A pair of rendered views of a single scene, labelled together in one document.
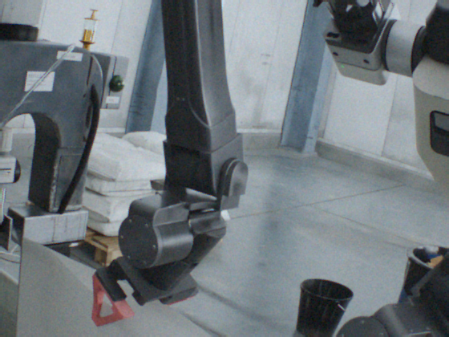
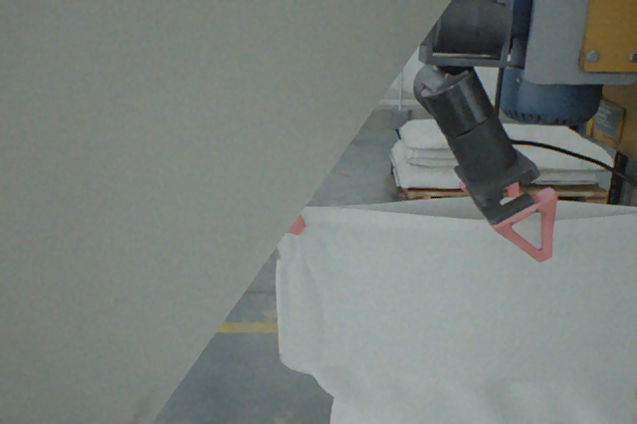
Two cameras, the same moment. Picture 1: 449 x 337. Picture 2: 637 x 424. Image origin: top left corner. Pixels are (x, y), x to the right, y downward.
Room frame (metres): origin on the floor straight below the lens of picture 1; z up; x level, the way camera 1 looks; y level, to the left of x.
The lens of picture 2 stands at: (1.13, -0.44, 1.28)
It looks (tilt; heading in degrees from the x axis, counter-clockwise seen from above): 21 degrees down; 146
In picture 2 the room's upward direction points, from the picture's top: straight up
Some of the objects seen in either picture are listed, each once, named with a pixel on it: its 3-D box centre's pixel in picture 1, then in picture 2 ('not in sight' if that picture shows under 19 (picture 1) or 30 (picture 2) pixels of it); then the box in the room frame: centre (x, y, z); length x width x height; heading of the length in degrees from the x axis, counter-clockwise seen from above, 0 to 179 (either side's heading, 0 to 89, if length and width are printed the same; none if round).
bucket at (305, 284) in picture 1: (321, 310); not in sight; (3.14, -0.64, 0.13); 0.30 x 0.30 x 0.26
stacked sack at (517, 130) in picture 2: not in sight; (529, 137); (-1.32, 2.94, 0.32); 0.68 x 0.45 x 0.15; 56
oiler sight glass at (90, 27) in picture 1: (89, 30); not in sight; (1.01, 0.26, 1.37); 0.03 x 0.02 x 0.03; 56
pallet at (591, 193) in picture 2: not in sight; (490, 182); (-1.32, 2.58, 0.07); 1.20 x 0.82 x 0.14; 56
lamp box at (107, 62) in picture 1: (101, 79); not in sight; (1.07, 0.24, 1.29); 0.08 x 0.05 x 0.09; 56
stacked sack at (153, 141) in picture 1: (167, 150); not in sight; (4.45, 0.42, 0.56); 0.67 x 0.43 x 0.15; 56
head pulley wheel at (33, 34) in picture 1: (12, 31); not in sight; (0.94, 0.38, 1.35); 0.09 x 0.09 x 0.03
